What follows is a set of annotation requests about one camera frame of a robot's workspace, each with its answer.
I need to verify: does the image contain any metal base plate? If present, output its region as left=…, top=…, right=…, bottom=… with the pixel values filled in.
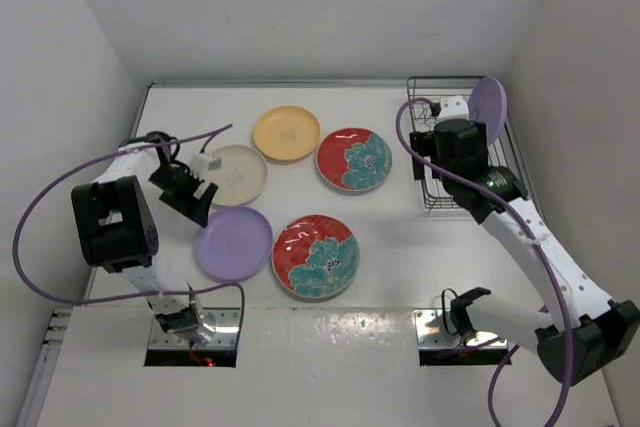
left=414, top=308, right=509, bottom=351
left=147, top=308, right=240, bottom=351

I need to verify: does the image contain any black cable red tip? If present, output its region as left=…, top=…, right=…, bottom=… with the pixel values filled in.
left=188, top=343, right=215, bottom=367

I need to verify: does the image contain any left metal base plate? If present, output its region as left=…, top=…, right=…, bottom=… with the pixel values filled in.
left=147, top=308, right=240, bottom=351

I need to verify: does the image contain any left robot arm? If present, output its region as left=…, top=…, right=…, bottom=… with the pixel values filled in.
left=71, top=131, right=218, bottom=346

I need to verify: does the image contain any yellow plate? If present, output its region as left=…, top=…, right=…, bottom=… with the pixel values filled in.
left=252, top=105, right=321, bottom=162

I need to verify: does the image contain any wire dish rack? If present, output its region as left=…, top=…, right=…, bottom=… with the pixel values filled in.
left=406, top=76, right=531, bottom=217

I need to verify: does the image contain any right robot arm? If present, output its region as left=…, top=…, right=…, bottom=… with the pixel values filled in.
left=403, top=119, right=639, bottom=386

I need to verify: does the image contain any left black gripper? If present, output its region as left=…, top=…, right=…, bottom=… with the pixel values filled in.
left=147, top=165, right=215, bottom=226

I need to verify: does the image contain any cream plate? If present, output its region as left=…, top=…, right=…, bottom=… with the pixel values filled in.
left=206, top=145, right=268, bottom=207

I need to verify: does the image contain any red floral plate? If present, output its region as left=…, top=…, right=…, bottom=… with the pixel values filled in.
left=316, top=127, right=393, bottom=192
left=271, top=214, right=360, bottom=301

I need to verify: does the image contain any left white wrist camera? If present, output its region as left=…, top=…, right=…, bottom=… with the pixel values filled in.
left=188, top=152, right=222, bottom=182

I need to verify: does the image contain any purple plate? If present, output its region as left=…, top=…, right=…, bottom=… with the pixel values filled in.
left=468, top=77, right=508, bottom=145
left=193, top=206, right=273, bottom=281

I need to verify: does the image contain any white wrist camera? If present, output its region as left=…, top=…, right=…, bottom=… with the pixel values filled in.
left=438, top=95, right=470, bottom=122
left=188, top=152, right=222, bottom=182

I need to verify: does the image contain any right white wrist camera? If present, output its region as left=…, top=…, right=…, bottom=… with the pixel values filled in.
left=438, top=95, right=470, bottom=122

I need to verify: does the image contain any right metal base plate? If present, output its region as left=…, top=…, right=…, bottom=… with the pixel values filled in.
left=414, top=308, right=509, bottom=351

